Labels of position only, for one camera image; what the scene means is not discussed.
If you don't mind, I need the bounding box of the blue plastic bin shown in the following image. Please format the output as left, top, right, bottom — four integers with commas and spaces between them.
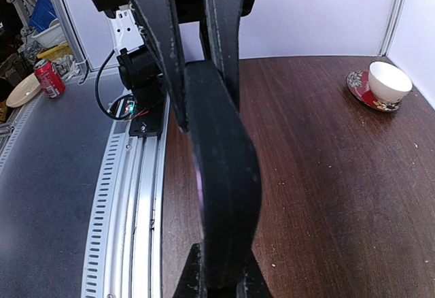
29, 0, 57, 33

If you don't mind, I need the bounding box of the aluminium front rail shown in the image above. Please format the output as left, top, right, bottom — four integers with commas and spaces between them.
0, 83, 171, 298

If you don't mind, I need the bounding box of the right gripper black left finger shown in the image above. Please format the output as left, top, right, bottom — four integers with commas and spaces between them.
173, 243, 207, 298

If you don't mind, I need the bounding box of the yellow plastic crate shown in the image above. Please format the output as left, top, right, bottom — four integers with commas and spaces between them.
37, 42, 73, 62

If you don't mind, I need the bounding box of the red soda can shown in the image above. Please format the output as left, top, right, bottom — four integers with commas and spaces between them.
33, 59, 65, 99

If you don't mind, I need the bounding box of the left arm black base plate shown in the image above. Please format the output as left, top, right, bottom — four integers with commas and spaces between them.
128, 98, 166, 137

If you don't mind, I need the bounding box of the aluminium corner post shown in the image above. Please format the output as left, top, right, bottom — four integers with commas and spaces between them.
51, 0, 88, 76
377, 0, 405, 56

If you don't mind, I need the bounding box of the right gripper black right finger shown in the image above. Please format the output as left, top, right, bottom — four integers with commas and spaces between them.
237, 251, 272, 298

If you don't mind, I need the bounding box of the red floral saucer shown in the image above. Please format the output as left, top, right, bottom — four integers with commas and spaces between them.
346, 71, 401, 113

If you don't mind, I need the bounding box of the left aluminium corner post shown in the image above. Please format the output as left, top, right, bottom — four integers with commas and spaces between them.
51, 0, 88, 76

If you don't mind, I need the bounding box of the black smartphone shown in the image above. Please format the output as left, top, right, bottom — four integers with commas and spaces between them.
185, 61, 262, 290
194, 156, 204, 240

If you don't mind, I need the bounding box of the right aluminium corner post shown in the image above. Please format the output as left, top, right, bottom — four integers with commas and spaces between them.
377, 0, 405, 56

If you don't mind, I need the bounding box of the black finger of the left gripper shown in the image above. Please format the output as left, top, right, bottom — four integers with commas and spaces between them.
203, 0, 243, 107
130, 0, 188, 132

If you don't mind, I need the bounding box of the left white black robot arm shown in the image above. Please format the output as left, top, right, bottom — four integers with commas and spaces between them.
92, 0, 255, 131

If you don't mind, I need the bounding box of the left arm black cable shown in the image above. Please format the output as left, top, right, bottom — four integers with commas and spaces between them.
94, 48, 132, 122

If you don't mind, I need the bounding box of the cream shallow dish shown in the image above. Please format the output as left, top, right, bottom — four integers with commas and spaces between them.
6, 73, 41, 108

